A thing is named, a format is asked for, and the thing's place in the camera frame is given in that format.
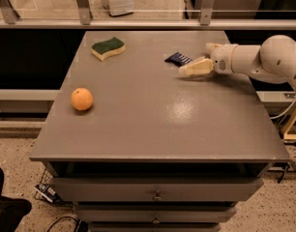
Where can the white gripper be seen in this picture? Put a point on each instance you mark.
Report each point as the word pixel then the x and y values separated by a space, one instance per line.
pixel 222 60

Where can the dark blue rxbar wrapper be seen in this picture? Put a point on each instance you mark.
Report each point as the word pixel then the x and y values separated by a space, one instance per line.
pixel 178 59

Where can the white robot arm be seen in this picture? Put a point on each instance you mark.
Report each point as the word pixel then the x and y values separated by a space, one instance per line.
pixel 273 62

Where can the green and yellow sponge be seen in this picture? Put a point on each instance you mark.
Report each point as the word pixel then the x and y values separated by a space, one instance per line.
pixel 108 48

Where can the grey drawer cabinet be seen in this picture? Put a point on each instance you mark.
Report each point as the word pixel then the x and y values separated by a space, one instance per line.
pixel 148 122

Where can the orange fruit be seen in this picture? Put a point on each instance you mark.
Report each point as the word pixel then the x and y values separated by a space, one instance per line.
pixel 81 99

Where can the top grey drawer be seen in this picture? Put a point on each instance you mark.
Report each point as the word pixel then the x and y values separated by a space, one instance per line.
pixel 155 189

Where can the grey drawer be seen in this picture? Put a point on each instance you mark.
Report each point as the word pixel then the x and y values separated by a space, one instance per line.
pixel 155 189
pixel 151 213

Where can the metal railing with glass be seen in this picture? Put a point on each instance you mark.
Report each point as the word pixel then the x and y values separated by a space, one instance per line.
pixel 175 14

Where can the small device on floor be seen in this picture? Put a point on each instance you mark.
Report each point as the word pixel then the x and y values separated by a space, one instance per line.
pixel 46 192

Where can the black chair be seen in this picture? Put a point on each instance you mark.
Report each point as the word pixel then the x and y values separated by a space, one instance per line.
pixel 12 210

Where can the yellow wooden frame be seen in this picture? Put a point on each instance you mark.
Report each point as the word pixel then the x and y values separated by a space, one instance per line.
pixel 285 130

